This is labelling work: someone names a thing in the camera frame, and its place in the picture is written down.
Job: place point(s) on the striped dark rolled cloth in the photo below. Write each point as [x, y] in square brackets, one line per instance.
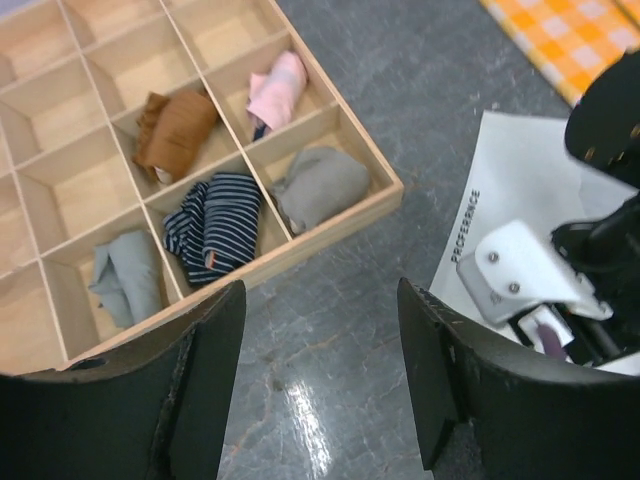
[215, 229]

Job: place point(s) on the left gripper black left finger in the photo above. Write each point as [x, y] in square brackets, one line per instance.
[155, 407]

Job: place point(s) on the white cloth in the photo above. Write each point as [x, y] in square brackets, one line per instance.
[520, 171]

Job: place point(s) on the orange checkered tablecloth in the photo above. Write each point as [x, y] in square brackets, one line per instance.
[570, 42]

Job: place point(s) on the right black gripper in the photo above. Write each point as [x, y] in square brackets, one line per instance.
[606, 252]

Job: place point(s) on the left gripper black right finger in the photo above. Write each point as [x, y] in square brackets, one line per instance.
[534, 417]

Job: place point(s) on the pink rolled cloth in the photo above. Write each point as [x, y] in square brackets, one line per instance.
[273, 96]

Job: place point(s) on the wooden compartment tray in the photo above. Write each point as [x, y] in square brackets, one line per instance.
[75, 76]

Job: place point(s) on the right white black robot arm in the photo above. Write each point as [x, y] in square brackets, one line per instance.
[603, 132]

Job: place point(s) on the brown underwear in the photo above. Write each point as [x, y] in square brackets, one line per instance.
[171, 132]

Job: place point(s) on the light grey rolled cloth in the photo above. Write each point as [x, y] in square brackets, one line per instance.
[126, 278]

